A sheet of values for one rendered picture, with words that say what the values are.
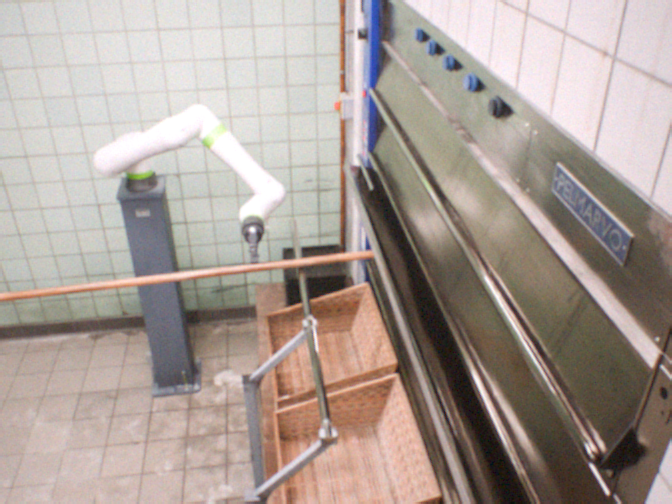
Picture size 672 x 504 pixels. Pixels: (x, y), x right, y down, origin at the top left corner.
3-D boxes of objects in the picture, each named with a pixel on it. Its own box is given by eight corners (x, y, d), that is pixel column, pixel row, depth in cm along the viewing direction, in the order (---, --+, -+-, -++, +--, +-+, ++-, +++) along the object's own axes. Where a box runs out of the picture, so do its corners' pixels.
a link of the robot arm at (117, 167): (81, 157, 265) (165, 118, 236) (108, 144, 278) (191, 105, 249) (97, 185, 269) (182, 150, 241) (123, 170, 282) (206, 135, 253)
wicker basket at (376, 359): (368, 328, 301) (369, 280, 286) (397, 414, 254) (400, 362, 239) (266, 339, 294) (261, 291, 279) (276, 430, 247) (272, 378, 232)
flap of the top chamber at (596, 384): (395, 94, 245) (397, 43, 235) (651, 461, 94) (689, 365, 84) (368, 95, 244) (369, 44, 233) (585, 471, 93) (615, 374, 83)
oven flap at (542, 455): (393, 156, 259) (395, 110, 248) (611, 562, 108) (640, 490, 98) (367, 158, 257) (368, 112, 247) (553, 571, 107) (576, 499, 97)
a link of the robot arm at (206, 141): (171, 124, 258) (184, 104, 250) (190, 114, 268) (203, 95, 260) (203, 155, 259) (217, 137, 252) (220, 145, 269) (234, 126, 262)
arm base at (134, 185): (130, 170, 306) (127, 158, 303) (161, 167, 308) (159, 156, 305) (123, 193, 284) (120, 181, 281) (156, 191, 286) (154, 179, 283)
